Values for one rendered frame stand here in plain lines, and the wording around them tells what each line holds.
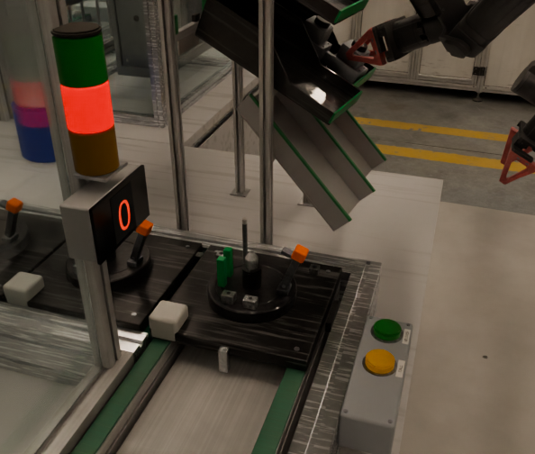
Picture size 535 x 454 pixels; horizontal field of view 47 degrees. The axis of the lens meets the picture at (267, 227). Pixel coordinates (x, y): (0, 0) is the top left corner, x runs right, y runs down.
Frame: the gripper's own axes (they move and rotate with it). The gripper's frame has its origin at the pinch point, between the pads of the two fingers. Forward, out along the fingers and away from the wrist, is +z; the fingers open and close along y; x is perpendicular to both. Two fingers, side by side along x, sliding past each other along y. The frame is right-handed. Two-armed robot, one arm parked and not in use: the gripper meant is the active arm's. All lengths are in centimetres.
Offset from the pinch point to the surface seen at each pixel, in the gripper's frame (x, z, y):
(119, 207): 5, 2, 63
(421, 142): 80, 108, -263
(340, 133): 15.2, 11.8, -5.7
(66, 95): -9, 0, 66
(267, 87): -0.5, 4.6, 24.5
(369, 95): 50, 166, -330
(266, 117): 4.1, 6.8, 24.4
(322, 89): 3.6, 2.1, 12.2
